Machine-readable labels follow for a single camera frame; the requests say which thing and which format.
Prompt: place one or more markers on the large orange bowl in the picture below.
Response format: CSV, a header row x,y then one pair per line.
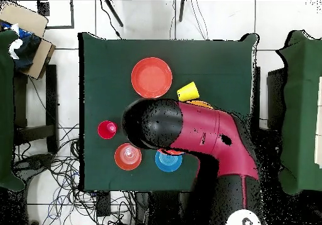
x,y
201,104

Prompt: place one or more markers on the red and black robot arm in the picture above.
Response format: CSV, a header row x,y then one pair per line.
x,y
206,129

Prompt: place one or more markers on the blue and white cloth bundle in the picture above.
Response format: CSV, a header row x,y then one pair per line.
x,y
25,49

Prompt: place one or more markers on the small blue bowl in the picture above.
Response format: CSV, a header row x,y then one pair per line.
x,y
168,163

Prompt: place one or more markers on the dark green tablecloth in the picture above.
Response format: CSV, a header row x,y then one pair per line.
x,y
108,59

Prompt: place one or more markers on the black pedestal leg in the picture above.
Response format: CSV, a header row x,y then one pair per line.
x,y
32,163

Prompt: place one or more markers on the black metal frame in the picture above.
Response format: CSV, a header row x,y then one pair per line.
x,y
43,8

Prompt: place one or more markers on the black power strip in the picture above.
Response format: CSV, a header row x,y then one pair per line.
x,y
103,205

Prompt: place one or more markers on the red cup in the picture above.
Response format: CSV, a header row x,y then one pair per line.
x,y
107,129

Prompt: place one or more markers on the yellow cup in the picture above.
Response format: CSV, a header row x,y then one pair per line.
x,y
188,92

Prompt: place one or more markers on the green cloth side table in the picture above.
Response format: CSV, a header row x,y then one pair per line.
x,y
6,109
302,96

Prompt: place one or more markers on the black tripod leg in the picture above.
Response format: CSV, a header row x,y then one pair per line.
x,y
181,11
114,13

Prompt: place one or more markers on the cardboard box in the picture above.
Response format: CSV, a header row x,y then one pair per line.
x,y
25,16

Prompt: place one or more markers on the small red-orange bowl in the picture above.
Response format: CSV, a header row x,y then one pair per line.
x,y
127,157

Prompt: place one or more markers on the wide red-orange bowl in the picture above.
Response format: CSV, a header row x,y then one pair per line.
x,y
151,78
172,152

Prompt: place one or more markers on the black chair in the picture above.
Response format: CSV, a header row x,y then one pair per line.
x,y
275,96

